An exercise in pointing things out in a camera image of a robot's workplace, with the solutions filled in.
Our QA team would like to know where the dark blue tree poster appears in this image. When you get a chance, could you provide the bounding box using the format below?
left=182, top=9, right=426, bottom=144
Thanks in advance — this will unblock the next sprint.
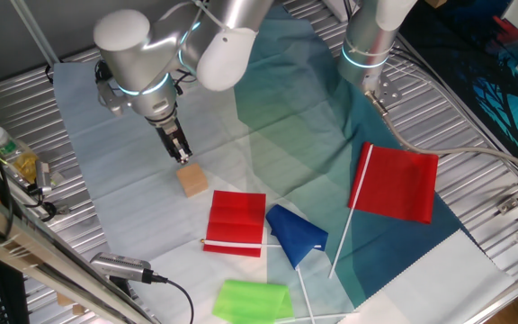
left=397, top=0, right=518, bottom=158

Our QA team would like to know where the silver ribbed camera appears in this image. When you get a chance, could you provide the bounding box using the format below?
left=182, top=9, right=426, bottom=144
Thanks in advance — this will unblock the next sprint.
left=89, top=251, right=155, bottom=284

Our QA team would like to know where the thin aluminium pole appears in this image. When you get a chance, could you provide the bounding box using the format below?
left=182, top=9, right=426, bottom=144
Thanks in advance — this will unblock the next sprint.
left=9, top=0, right=60, bottom=68

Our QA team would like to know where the blue flag white stick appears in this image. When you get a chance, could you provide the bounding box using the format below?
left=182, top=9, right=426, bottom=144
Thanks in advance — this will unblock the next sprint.
left=265, top=204, right=329, bottom=324

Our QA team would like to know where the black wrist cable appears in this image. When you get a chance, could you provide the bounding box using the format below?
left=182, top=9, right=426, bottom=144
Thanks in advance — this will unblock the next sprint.
left=168, top=67, right=198, bottom=96

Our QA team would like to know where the small wooden block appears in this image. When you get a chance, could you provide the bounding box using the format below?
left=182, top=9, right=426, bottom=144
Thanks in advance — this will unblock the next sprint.
left=175, top=163, right=210, bottom=199

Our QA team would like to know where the aluminium frame beam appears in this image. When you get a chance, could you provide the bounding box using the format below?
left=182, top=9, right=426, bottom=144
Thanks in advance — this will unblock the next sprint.
left=0, top=179, right=152, bottom=324

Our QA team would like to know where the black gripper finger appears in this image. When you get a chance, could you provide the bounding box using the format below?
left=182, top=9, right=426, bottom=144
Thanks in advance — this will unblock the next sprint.
left=165, top=139, right=182, bottom=164
left=173, top=137, right=192, bottom=166

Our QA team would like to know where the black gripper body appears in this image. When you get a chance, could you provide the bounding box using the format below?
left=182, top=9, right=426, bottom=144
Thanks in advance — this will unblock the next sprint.
left=146, top=112, right=188, bottom=152

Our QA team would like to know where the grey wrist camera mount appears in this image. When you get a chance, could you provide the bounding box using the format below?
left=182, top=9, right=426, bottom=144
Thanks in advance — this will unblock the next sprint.
left=94, top=60, right=130, bottom=117

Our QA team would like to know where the large red flag white stick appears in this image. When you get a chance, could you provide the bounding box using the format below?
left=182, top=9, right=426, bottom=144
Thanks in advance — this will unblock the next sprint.
left=328, top=141, right=440, bottom=280

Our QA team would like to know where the blue green gradient cloth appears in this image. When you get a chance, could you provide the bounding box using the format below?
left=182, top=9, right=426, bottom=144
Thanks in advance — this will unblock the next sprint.
left=53, top=4, right=516, bottom=324

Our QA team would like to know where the black camera cable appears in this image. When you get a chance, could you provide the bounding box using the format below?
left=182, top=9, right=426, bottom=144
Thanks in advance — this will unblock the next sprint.
left=149, top=271, right=196, bottom=324

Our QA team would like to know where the small red flag gold tip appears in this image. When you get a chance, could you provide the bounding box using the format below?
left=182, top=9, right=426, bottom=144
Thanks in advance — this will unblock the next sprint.
left=201, top=190, right=323, bottom=258

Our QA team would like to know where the yellow liquid plastic bottle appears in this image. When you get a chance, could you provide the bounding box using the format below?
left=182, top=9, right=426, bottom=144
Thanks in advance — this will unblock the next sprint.
left=0, top=125, right=40, bottom=184

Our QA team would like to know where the green flag white stick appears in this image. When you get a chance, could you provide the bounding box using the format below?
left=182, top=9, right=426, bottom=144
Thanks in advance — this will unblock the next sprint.
left=211, top=279, right=359, bottom=324

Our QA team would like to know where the grey robot hose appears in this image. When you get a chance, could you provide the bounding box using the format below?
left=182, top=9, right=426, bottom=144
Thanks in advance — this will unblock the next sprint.
left=364, top=89, right=518, bottom=179

